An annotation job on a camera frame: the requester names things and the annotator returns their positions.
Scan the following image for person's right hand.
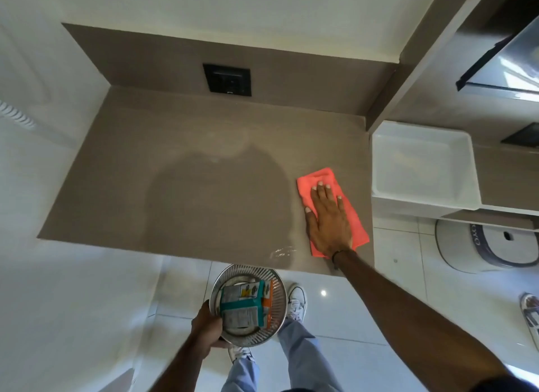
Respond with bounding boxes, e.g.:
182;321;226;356
304;182;353;259

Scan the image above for person's left hand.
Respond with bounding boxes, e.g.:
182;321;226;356
190;300;231;359

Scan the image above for coral pink cleaning cloth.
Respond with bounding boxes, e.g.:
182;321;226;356
296;167;370;258

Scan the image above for silver metal basket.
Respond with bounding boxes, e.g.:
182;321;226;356
209;264;288;348

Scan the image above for person's right forearm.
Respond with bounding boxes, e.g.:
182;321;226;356
335;249;512;392

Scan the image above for person's left forearm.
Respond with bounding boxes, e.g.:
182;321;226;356
149;335;211;392

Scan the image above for person's white shoe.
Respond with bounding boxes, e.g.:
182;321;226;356
286;283;308;323
228;346;253;364

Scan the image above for orange sachet packet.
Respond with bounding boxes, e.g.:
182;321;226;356
261;280;274;321

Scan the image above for white plastic tray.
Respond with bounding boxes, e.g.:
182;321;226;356
371;120;482;211

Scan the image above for teal sachet packet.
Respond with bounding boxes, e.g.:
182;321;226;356
219;280;266;330

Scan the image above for white shelf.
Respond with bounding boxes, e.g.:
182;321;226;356
371;196;539;232

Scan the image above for person's light blue trousers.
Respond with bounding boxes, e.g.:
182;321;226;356
221;318;344;392

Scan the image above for white round bin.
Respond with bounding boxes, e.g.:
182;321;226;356
435;219;539;274

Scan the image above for black wall socket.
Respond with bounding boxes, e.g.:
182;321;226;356
203;63;252;97

